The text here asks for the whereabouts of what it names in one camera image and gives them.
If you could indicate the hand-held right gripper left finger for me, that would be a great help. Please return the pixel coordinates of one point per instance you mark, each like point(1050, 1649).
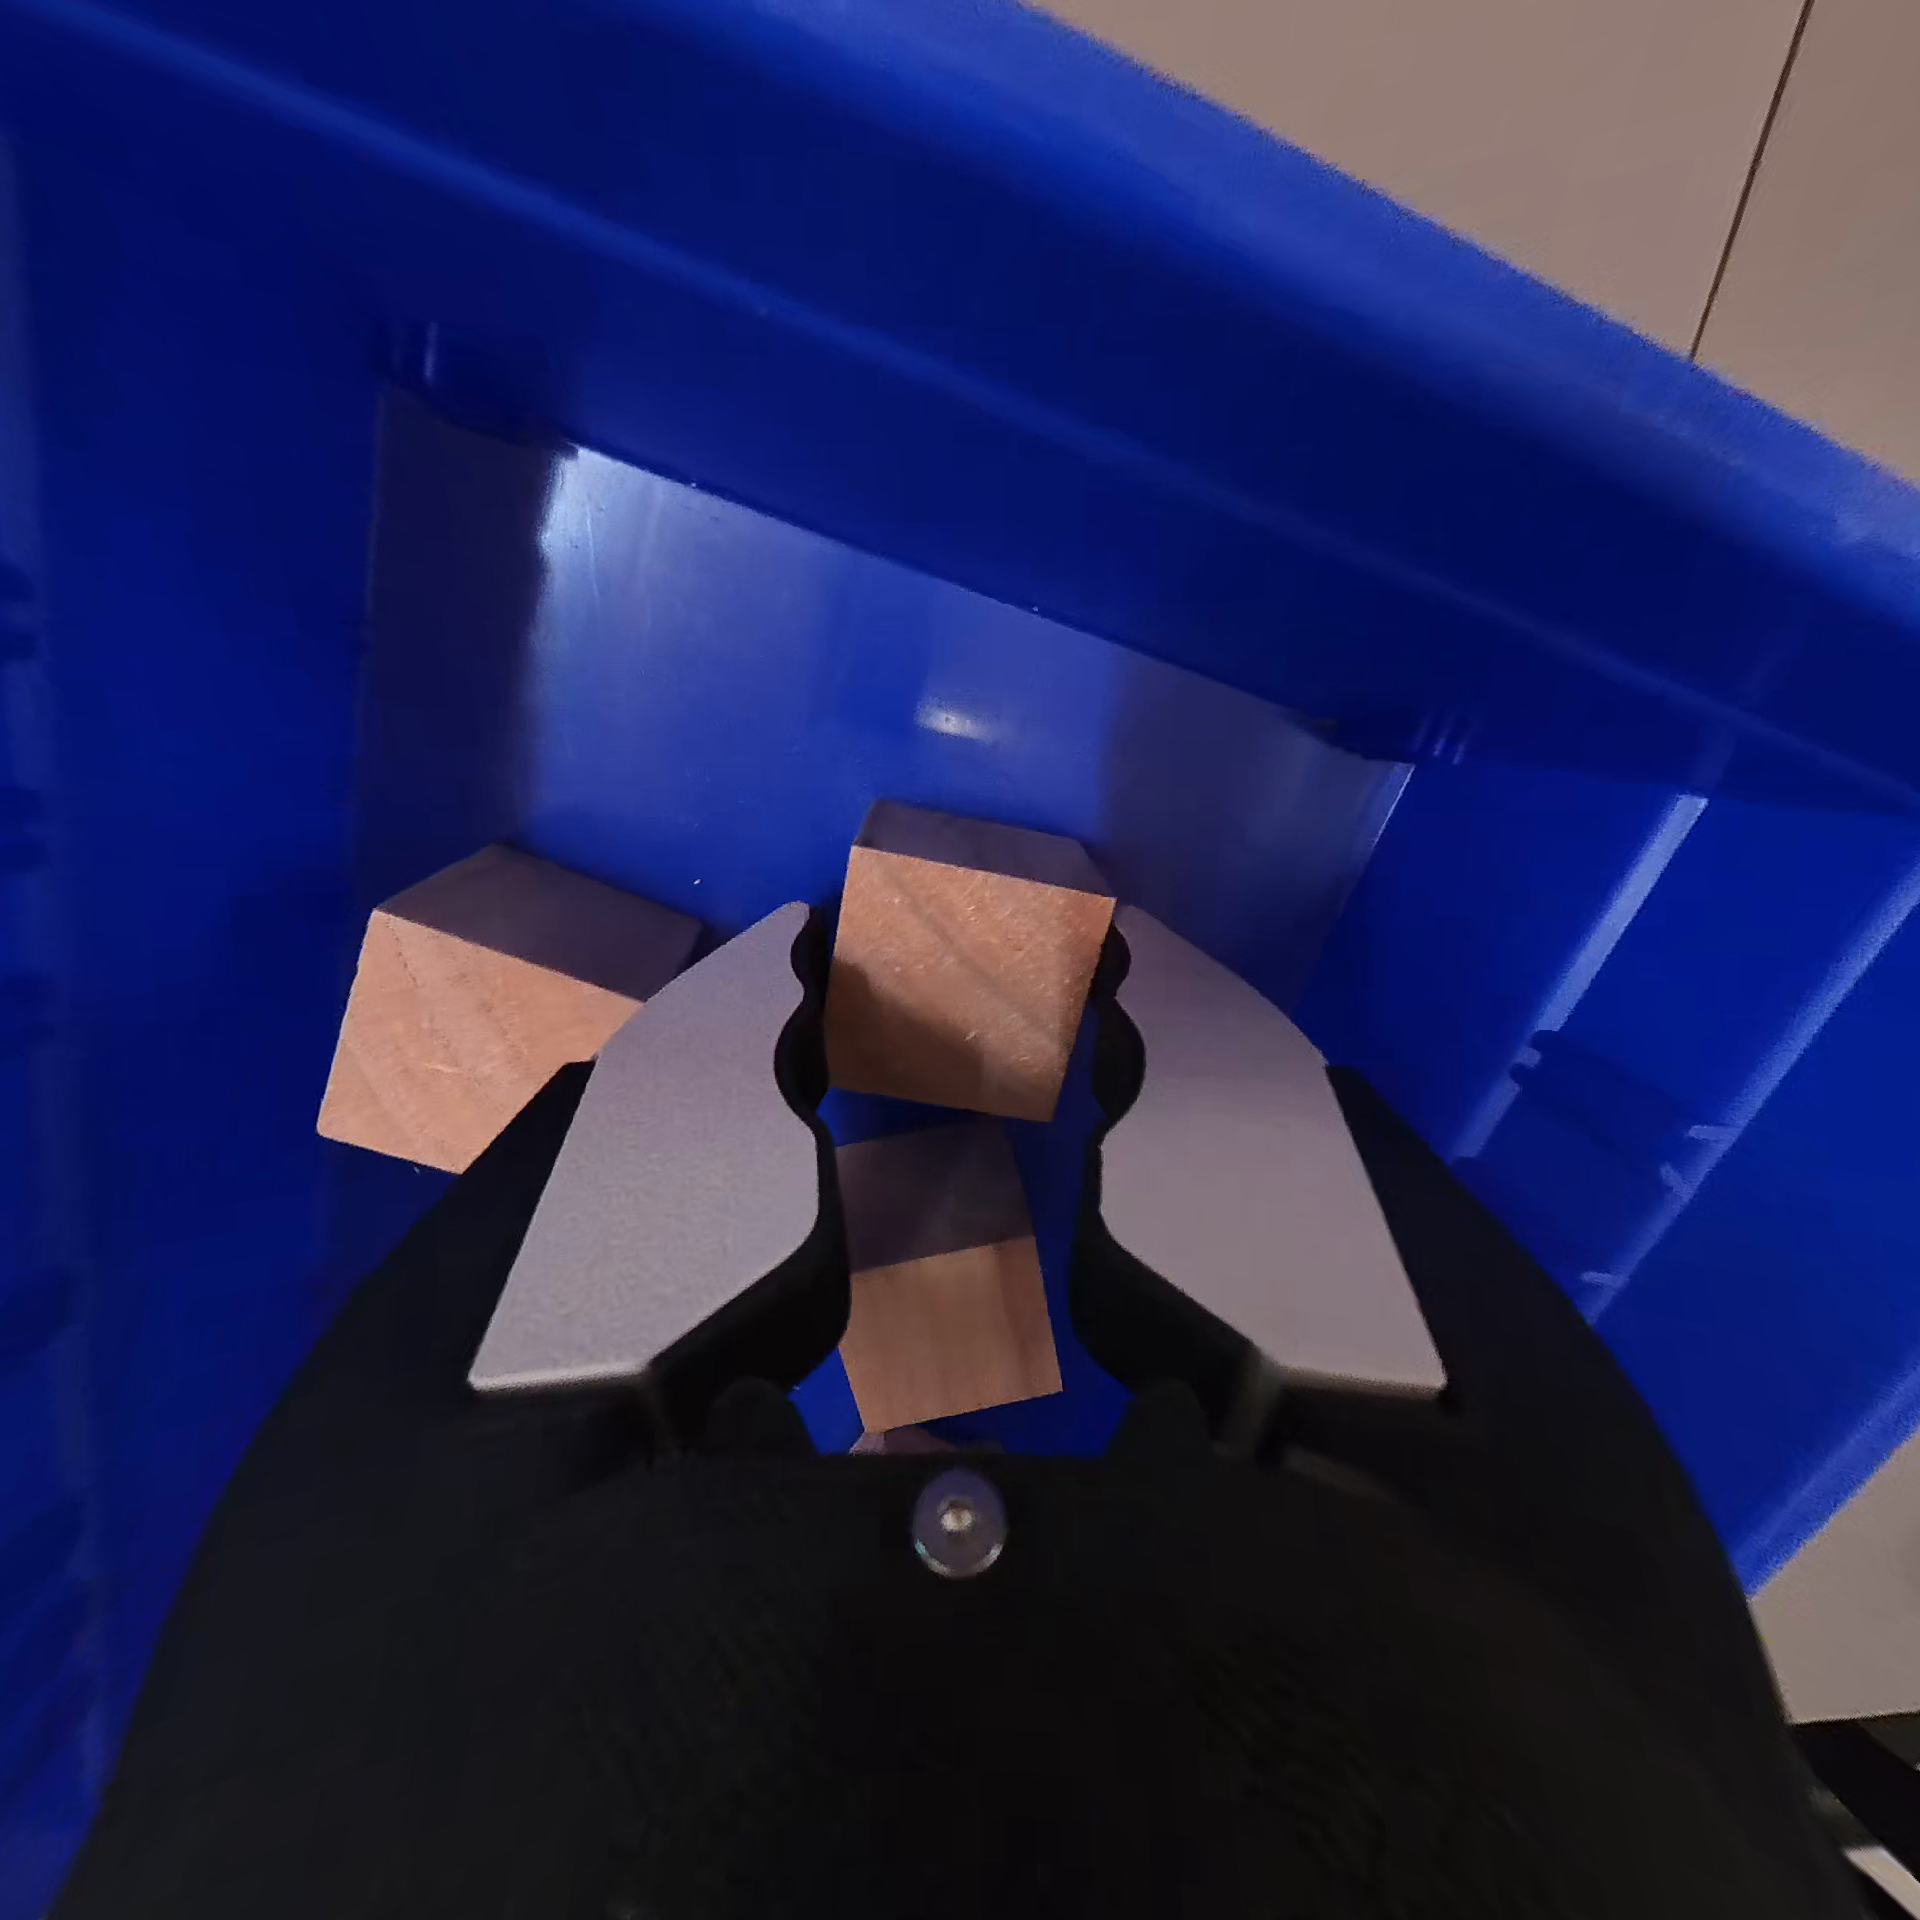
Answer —
point(661, 1200)

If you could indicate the blue plastic bin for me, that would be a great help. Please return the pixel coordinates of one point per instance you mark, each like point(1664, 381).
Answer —
point(751, 300)

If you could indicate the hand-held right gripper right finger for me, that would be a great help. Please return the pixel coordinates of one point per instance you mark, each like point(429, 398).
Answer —
point(1261, 1200)

